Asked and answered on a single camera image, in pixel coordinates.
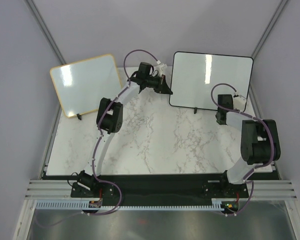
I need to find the black-framed whiteboard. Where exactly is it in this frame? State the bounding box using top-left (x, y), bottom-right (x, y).
top-left (169, 51), bottom-right (254, 111)

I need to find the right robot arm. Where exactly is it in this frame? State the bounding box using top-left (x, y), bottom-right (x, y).
top-left (215, 94), bottom-right (281, 197)

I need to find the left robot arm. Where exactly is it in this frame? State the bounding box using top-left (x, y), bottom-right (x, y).
top-left (71, 61), bottom-right (173, 198)

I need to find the wood-framed whiteboard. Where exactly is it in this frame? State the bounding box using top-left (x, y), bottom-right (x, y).
top-left (50, 54), bottom-right (123, 118)

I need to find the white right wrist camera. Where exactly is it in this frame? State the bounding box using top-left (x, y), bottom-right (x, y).
top-left (233, 94), bottom-right (247, 112)

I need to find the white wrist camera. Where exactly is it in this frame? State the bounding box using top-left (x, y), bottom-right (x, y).
top-left (155, 60), bottom-right (168, 76)
top-left (233, 94), bottom-right (247, 112)

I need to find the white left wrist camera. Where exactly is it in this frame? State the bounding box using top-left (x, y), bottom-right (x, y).
top-left (155, 60), bottom-right (168, 76)

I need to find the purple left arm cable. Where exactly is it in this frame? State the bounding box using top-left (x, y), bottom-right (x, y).
top-left (34, 49), bottom-right (161, 228)

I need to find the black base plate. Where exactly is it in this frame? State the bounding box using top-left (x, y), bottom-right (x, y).
top-left (70, 172), bottom-right (249, 207)

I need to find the white slotted cable duct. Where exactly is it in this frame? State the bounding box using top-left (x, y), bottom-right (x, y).
top-left (35, 199), bottom-right (224, 211)

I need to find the aluminium rail frame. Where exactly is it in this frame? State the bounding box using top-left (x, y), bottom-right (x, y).
top-left (25, 175), bottom-right (297, 200)

